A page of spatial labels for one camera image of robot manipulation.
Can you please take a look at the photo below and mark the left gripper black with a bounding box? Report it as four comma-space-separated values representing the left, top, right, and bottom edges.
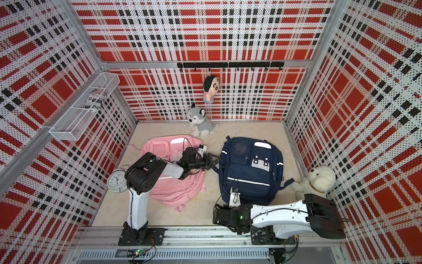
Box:
189, 152, 222, 171

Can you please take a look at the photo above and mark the navy blue backpack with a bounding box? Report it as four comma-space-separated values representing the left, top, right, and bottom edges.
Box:
213, 136, 295, 206

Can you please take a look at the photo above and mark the pink backpack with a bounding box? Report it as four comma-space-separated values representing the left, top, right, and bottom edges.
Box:
141, 135, 206, 212

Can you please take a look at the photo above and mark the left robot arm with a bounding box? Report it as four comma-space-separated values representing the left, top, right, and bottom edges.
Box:
124, 147, 220, 233

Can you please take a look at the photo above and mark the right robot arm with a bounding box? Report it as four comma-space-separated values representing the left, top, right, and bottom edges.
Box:
213, 194, 347, 239

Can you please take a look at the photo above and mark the grey husky plush toy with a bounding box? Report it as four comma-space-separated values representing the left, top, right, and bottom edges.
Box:
187, 103, 218, 137

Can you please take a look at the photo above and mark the black-haired hanging doll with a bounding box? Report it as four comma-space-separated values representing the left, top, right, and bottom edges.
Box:
203, 75, 220, 103

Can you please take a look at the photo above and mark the white fluffy plush dog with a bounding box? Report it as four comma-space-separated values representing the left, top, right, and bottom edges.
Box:
291, 166, 336, 200

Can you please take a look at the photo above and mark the white alarm clock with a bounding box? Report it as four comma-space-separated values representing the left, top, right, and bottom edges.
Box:
107, 169, 127, 194

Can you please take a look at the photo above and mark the green circuit board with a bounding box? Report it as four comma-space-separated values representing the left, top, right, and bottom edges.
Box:
126, 249, 147, 259

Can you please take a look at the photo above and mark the striped can in basket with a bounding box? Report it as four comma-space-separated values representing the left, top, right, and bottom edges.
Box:
85, 89, 107, 112

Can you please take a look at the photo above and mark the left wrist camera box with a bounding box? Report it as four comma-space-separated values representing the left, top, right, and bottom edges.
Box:
196, 145, 207, 156

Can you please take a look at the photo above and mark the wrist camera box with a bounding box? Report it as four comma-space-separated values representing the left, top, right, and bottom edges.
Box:
196, 145, 207, 156
229, 188, 241, 208

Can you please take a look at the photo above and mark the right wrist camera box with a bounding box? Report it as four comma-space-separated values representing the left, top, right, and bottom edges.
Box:
229, 188, 241, 208

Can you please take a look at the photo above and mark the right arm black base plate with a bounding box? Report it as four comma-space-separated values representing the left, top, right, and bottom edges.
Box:
250, 226, 296, 245

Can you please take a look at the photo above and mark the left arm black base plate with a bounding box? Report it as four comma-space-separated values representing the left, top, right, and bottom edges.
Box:
118, 227, 166, 246

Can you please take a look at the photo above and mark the black wall hook rail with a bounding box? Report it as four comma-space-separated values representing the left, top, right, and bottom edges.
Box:
177, 61, 285, 70

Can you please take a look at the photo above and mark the white wire mesh basket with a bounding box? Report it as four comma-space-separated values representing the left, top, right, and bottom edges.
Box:
49, 72, 120, 141

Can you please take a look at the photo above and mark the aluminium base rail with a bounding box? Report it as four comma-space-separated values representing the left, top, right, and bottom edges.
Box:
70, 225, 342, 249

